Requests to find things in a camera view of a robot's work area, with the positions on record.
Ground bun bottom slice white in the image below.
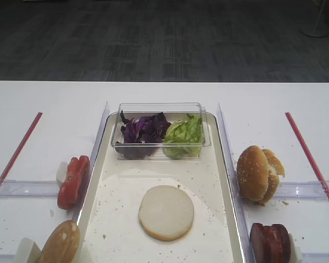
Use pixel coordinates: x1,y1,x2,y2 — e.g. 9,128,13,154
138,185,195,241

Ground green lettuce leaves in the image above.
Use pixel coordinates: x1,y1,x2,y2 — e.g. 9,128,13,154
163,114,203,159

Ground tomato slices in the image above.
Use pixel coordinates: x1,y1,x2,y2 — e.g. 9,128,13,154
57,155,90,210

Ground meat patty slices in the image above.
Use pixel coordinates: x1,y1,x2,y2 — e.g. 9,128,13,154
249,223,291,263

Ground clear plastic container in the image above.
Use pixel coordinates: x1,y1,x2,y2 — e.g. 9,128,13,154
111,102,211,159

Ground purple cabbage leaves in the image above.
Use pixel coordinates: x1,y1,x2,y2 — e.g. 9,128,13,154
115,111,171,159

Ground right clear long divider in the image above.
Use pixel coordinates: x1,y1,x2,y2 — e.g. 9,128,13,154
217,104,255,262

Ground clear long divider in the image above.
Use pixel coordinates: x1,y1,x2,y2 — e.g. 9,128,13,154
217,104,255,262
72,101,110,225

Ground silver metal tray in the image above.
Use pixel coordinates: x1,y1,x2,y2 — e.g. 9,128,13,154
76,113,246,262

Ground sesame bun top outer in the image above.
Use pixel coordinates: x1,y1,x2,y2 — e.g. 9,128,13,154
237,145,269,202

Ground sesame bun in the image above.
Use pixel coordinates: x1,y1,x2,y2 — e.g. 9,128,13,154
237,145,269,202
257,149,285,205

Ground sesame bun top inner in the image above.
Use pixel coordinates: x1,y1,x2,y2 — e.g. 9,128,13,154
257,149,285,205

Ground left clear long divider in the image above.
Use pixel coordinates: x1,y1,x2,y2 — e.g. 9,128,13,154
72,101,110,225

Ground right red strip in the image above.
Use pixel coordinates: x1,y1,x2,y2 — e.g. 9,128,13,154
285,112,329,201

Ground red strip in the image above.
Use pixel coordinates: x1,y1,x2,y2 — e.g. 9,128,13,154
0,112,43,186
285,112,329,201

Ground bun bottom slice remaining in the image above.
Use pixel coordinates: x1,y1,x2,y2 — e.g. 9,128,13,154
38,220,80,262

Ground left red strip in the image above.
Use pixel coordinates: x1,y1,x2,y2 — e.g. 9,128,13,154
0,112,43,186

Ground white stand base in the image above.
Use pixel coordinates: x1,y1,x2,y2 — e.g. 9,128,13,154
299,0,328,38

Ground white pusher block tomato rail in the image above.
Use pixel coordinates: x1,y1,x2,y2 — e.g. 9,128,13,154
56,162,68,187

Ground clear rail under tomatoes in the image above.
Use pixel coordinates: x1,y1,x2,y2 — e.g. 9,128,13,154
0,179,60,198

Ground clear rail under buns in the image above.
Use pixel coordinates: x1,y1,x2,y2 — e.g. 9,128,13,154
273,181,329,201

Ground white pusher block patty rail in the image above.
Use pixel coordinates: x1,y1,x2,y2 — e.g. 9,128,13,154
288,233,303,263

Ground white pusher block bottom rail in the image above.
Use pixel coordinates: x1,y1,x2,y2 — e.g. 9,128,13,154
13,237,41,263

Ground clear rail under patties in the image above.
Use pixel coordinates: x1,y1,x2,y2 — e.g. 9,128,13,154
301,253,329,263

